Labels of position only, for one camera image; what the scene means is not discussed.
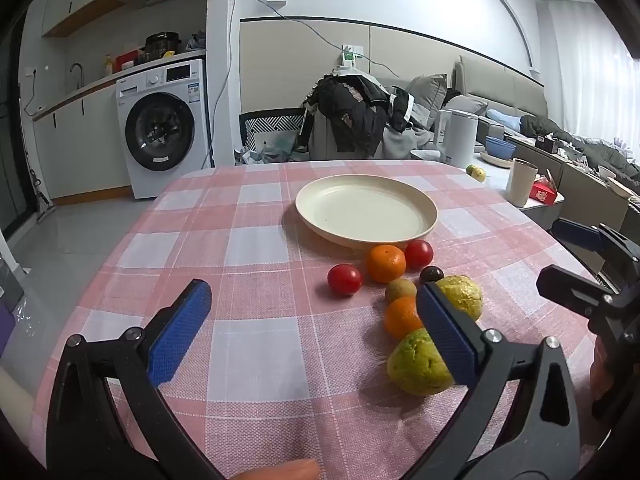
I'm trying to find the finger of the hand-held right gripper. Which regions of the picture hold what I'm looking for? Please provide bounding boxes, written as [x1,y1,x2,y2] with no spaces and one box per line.
[551,217,640,265]
[536,264,632,321]

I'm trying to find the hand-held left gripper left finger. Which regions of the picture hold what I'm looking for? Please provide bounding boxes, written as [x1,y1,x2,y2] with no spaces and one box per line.
[46,279,226,480]

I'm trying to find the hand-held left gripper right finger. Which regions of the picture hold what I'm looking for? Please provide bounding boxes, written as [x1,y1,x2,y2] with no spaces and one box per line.
[400,282,583,480]

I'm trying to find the yellow guava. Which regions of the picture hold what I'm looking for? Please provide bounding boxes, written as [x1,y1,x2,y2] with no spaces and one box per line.
[435,275,484,322]

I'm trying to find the green bumpy citrus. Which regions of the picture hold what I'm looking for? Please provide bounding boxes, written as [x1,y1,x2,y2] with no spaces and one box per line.
[387,327,456,397]

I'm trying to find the orange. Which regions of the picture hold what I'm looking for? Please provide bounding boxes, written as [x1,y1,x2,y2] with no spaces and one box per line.
[384,296,426,341]
[366,244,407,283]

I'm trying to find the brown kiwi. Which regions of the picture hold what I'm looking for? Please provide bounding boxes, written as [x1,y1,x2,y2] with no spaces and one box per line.
[384,279,418,306]

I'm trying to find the cream round plate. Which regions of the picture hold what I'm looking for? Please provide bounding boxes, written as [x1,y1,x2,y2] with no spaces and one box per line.
[295,174,439,250]

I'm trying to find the person's right hand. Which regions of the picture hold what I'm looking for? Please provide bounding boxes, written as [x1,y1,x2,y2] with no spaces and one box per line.
[589,332,610,402]

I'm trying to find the person's left hand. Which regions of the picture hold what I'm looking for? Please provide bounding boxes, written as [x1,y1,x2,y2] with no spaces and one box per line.
[232,459,321,480]

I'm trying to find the red paper packet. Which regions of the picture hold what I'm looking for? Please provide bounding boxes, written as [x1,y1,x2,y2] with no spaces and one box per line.
[530,177,558,206]

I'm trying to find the beige cup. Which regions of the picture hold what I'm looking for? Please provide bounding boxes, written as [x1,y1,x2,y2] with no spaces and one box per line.
[505,158,539,207]

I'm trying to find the red tomato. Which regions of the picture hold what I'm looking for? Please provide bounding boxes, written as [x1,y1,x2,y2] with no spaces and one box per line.
[327,264,364,297]
[404,240,434,270]

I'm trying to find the dark blanket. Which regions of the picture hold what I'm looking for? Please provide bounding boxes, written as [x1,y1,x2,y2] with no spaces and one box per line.
[520,115,640,186]

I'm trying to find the white side table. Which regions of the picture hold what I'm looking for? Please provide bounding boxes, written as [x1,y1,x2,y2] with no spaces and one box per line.
[410,147,566,221]

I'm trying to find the pink checkered tablecloth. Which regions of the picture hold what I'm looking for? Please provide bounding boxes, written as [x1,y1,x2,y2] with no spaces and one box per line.
[27,160,608,480]

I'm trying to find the stack of blue bowls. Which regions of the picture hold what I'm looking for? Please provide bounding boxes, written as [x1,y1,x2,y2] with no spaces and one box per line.
[485,136,517,160]

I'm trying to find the white electric kettle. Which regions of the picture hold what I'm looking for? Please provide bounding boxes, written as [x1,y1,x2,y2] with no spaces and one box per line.
[432,108,480,168]

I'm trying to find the beige sofa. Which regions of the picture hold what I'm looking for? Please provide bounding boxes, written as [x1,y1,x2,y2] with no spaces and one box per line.
[452,55,548,146]

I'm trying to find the white curtain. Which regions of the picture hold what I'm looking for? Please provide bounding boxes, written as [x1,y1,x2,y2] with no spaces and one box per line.
[547,0,640,151]

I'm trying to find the purple bag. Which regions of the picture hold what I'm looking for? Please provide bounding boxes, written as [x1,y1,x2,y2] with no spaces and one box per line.
[0,305,13,353]

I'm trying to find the floor mop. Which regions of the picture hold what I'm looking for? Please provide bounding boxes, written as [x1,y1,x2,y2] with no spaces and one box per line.
[29,167,55,223]

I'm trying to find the crumpled plastic bags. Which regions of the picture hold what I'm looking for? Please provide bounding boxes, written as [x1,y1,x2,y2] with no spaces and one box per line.
[235,130,311,166]

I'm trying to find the grey pillow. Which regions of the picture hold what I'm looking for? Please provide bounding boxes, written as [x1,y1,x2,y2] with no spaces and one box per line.
[405,74,448,116]

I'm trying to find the white washing machine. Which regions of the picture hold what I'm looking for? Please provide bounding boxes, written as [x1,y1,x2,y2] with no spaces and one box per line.
[116,58,211,200]

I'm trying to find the white kitchen counter cabinet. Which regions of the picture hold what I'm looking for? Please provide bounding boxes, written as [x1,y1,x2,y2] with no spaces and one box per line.
[31,50,208,206]

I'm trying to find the black patterned chair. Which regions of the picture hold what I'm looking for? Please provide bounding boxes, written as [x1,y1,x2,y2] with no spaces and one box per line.
[239,108,307,161]

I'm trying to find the pile of dark clothes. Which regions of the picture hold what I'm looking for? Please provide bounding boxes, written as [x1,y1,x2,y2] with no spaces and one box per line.
[300,74,416,156]

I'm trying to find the red box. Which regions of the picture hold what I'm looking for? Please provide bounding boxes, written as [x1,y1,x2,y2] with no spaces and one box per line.
[115,50,143,73]

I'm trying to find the black cooking pot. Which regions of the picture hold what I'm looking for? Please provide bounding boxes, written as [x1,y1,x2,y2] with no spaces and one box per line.
[145,32,181,61]

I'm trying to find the white upper cabinet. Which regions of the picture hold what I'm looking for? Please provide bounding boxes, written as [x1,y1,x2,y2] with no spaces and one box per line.
[41,0,126,38]

